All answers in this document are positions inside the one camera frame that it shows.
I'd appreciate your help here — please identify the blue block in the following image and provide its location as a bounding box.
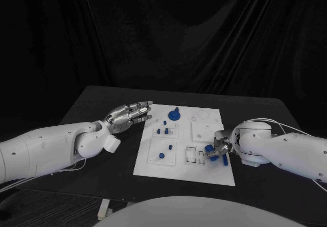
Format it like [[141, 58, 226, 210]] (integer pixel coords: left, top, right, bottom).
[[205, 144, 219, 162]]

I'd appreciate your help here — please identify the blue gear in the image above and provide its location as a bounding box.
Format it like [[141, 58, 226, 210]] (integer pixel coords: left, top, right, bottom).
[[167, 110, 182, 121]]

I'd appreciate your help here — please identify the white cable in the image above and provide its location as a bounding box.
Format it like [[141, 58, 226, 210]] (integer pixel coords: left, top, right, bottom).
[[0, 158, 88, 193], [245, 118, 327, 192]]

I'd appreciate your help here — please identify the white task board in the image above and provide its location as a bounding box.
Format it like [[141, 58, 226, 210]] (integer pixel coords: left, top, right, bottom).
[[133, 104, 236, 187]]

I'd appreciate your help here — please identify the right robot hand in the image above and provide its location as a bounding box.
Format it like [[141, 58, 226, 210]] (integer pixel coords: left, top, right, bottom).
[[205, 130, 235, 158]]

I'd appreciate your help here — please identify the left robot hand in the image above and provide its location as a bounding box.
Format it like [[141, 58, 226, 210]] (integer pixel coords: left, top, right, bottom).
[[104, 100, 154, 135]]

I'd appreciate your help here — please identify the white table leg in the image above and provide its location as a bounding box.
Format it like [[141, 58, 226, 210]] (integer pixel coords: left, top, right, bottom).
[[97, 198, 111, 221]]

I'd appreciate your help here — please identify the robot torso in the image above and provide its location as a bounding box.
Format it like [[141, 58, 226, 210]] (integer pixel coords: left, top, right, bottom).
[[92, 196, 307, 227]]

